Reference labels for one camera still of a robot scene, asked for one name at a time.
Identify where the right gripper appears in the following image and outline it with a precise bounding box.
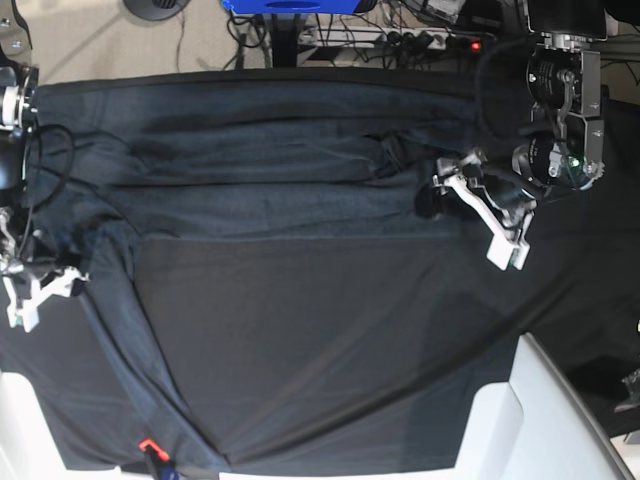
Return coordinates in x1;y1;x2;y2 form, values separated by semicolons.
1;233;88;284

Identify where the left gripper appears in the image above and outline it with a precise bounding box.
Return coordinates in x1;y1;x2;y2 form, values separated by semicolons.
414;147;540;225

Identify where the dark grey T-shirt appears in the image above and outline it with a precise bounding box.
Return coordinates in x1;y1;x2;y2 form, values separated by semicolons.
19;82;481;466

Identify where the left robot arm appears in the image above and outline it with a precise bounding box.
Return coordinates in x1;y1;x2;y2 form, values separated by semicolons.
415;1;607;230

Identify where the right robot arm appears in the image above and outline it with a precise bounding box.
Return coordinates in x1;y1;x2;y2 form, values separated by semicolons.
1;1;88;282

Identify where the black table cloth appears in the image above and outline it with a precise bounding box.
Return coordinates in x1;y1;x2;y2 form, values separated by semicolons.
0;69;640;474

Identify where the white chair left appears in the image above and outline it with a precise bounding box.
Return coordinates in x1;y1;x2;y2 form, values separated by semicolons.
1;372;122;479

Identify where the white power strip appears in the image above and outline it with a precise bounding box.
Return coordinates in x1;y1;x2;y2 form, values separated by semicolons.
298;25;453;50

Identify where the black monitor stand pole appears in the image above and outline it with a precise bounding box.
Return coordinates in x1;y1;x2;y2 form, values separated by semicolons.
268;13;306;68

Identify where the blue box on stand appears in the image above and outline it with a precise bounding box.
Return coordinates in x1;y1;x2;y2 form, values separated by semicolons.
221;0;360;15

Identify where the blue clamp at bottom edge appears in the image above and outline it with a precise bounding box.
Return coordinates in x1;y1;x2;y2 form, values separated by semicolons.
138;438;181;480

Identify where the black round base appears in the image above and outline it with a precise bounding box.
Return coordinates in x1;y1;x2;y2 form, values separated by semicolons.
123;0;190;22

